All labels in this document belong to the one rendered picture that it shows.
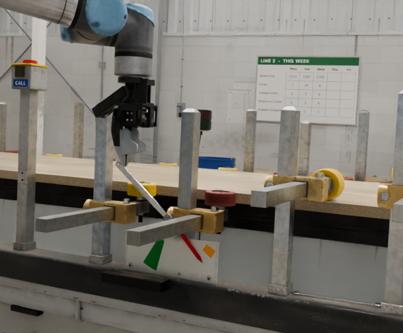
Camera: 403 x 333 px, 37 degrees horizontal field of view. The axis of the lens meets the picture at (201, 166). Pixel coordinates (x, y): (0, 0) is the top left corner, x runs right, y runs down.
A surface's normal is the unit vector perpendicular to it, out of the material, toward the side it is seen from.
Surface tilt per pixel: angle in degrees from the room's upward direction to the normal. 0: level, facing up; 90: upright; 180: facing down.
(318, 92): 90
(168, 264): 90
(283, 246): 90
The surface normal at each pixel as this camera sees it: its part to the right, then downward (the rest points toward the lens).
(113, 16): 0.51, 0.09
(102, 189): -0.44, 0.04
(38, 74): 0.90, 0.07
